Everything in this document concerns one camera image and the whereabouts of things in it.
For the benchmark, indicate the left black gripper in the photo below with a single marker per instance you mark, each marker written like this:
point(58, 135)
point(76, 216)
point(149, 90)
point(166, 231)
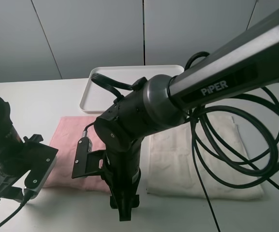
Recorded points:
point(16, 160)

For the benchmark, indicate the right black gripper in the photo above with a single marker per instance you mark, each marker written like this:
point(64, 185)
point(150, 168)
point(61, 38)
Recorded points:
point(122, 174)

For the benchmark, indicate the pink towel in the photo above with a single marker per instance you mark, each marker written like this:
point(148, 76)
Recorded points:
point(65, 139)

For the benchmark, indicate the cream white towel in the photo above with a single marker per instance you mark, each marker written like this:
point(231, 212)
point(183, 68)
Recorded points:
point(172, 172)

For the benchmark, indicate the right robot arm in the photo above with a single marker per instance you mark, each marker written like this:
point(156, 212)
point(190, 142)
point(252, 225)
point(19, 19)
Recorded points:
point(248, 62)

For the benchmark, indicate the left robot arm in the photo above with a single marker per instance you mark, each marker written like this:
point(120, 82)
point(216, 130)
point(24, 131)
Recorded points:
point(8, 132)

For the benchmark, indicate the white rectangular plastic tray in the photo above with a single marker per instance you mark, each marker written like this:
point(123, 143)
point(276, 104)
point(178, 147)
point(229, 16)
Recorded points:
point(96, 99)

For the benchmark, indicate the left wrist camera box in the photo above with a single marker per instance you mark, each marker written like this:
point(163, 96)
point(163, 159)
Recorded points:
point(38, 175)

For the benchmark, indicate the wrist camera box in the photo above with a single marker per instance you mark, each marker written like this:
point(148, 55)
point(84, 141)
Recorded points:
point(87, 162)
point(38, 175)

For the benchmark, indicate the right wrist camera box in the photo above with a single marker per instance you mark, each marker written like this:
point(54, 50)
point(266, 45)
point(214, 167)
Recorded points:
point(87, 162)

